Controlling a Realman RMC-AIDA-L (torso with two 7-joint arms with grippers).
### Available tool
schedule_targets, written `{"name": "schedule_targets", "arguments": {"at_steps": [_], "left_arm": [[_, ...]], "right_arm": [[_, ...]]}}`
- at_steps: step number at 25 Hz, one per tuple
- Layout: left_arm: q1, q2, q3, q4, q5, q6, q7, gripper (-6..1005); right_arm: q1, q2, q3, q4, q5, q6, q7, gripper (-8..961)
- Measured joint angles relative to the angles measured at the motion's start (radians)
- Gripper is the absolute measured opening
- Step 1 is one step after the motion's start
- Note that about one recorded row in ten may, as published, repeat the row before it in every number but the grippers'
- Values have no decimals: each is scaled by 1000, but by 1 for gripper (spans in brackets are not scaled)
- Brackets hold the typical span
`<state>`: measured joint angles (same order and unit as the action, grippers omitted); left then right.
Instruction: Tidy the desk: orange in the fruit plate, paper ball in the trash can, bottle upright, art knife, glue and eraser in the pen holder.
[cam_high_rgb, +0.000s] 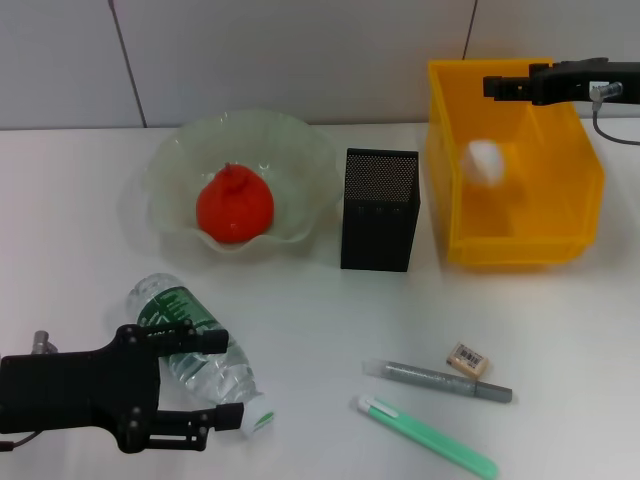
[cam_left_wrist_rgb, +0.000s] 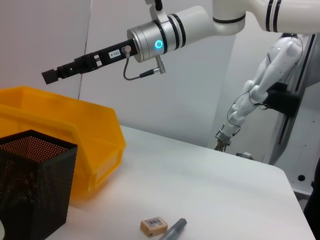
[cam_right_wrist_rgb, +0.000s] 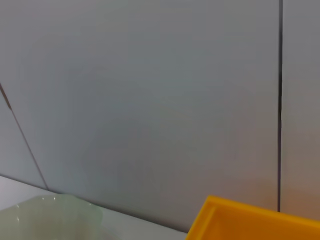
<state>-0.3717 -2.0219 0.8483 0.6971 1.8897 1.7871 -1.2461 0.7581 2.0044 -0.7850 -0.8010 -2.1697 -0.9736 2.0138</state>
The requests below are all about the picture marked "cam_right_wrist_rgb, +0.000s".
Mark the pale green glass fruit plate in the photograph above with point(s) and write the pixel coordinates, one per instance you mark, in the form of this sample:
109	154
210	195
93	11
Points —
50	217

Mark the yellow plastic bin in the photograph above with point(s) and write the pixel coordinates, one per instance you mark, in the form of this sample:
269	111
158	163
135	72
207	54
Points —
250	222

